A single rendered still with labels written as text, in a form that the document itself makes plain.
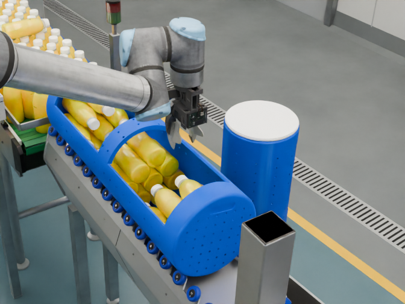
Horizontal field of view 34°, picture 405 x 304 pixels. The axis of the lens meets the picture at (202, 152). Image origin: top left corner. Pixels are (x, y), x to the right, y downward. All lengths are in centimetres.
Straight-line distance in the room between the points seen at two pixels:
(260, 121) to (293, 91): 238
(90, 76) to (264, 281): 63
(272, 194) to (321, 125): 200
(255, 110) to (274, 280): 158
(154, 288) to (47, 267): 140
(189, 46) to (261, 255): 82
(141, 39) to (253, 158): 91
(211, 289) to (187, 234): 23
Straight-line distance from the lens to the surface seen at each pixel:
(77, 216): 275
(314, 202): 383
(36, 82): 135
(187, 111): 180
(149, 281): 209
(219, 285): 200
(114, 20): 294
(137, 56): 167
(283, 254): 102
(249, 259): 103
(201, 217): 181
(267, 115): 255
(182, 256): 186
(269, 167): 248
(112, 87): 150
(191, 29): 169
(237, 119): 251
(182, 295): 196
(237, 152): 247
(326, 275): 341
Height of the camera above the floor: 236
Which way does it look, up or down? 35 degrees down
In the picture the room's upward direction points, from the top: 2 degrees clockwise
